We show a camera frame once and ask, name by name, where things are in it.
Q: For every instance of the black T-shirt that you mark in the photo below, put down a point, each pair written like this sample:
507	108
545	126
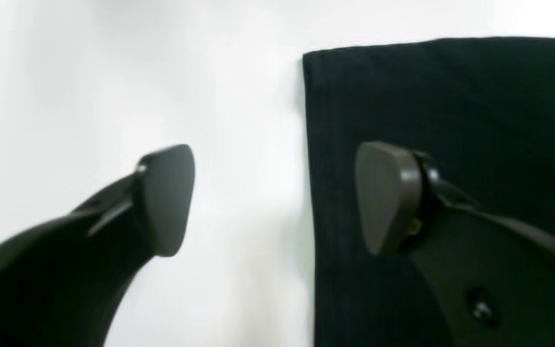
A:
482	108

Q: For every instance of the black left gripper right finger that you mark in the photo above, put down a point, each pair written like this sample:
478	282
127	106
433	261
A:
493	277

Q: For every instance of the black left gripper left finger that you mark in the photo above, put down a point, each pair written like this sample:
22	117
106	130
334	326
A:
62	282

